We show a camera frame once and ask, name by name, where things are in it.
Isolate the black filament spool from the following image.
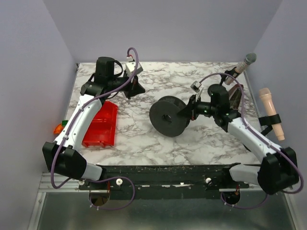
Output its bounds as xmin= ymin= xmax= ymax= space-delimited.
xmin=149 ymin=96 xmax=190 ymax=138

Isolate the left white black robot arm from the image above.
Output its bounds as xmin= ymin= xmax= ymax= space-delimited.
xmin=42 ymin=56 xmax=145 ymax=181

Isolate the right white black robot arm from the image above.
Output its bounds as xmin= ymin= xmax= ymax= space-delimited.
xmin=178 ymin=81 xmax=302 ymax=195

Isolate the black round microphone stand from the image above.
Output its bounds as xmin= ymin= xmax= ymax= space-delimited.
xmin=207 ymin=67 xmax=239 ymax=96

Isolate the red plastic bin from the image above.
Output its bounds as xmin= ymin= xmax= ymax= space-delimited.
xmin=82 ymin=101 xmax=118 ymax=148

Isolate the pink beige microphone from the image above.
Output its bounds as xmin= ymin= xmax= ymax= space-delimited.
xmin=259 ymin=88 xmax=285 ymax=141

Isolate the green toy brick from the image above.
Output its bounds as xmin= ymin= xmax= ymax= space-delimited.
xmin=61 ymin=120 xmax=68 ymax=127

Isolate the grey silver microphone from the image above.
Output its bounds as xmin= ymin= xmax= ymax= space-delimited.
xmin=225 ymin=53 xmax=257 ymax=78

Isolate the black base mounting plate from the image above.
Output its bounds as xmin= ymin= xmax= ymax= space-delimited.
xmin=49 ymin=164 xmax=250 ymax=200

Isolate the orange toy brick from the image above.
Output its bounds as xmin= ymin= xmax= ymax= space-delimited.
xmin=53 ymin=124 xmax=64 ymax=135

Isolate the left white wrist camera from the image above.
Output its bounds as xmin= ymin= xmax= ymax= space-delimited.
xmin=125 ymin=61 xmax=143 ymax=77

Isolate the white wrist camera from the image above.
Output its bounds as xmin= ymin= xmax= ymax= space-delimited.
xmin=190 ymin=81 xmax=204 ymax=101
xmin=125 ymin=61 xmax=143 ymax=77

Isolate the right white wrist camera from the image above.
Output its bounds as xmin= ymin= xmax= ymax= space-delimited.
xmin=190 ymin=81 xmax=204 ymax=101

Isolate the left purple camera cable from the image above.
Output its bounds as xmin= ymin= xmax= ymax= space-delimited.
xmin=50 ymin=47 xmax=140 ymax=211

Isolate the purple camera cable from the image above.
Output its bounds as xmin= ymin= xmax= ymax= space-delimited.
xmin=50 ymin=47 xmax=140 ymax=211
xmin=197 ymin=72 xmax=305 ymax=208

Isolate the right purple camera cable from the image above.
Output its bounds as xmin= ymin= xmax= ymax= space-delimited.
xmin=197 ymin=72 xmax=305 ymax=208

